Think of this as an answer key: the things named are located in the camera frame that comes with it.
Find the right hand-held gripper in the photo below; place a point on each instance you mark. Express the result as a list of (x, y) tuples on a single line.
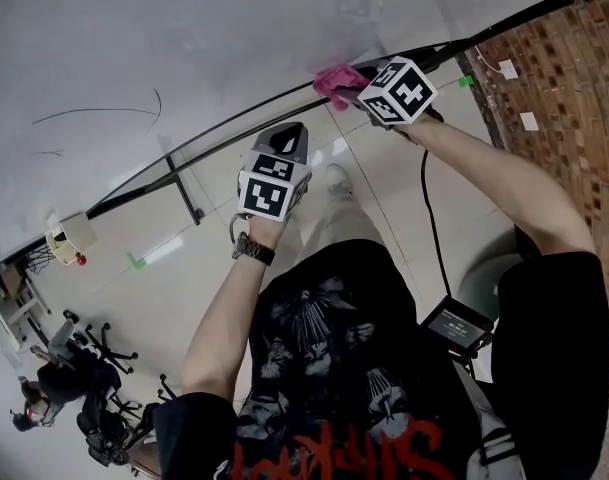
[(401, 93)]

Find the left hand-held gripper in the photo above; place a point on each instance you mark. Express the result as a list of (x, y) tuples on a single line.
[(264, 198)]

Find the pink cloth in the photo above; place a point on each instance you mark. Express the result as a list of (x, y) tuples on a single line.
[(334, 80)]

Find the white whiteboard with black frame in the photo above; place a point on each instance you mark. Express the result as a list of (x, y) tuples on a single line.
[(134, 43)]

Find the person's right forearm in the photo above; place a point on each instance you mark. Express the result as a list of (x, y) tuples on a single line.
[(509, 188)]

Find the person's left forearm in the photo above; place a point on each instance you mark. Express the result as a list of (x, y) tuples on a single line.
[(219, 318)]

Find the dark metal wristwatch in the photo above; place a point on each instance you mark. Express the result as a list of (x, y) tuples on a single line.
[(254, 252)]

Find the white shoe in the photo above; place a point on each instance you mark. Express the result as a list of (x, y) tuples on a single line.
[(338, 179)]

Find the beige trousers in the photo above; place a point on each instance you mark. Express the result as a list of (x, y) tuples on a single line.
[(339, 228)]

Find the green floor tape mark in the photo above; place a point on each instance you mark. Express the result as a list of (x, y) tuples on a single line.
[(466, 81), (135, 262)]

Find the black printed t-shirt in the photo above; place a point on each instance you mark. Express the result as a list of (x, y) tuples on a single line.
[(344, 368)]

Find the beige box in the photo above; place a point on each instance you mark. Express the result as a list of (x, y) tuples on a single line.
[(76, 233)]

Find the small red object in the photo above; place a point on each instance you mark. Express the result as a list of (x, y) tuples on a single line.
[(81, 259)]

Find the black office chair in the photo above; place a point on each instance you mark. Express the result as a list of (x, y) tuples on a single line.
[(109, 423), (106, 348)]

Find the black device with screen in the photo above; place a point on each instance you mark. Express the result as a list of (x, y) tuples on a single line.
[(456, 325)]

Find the white desk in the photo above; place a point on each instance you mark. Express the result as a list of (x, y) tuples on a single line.
[(9, 313)]

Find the white wall socket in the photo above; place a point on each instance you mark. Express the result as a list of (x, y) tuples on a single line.
[(529, 121), (508, 69)]

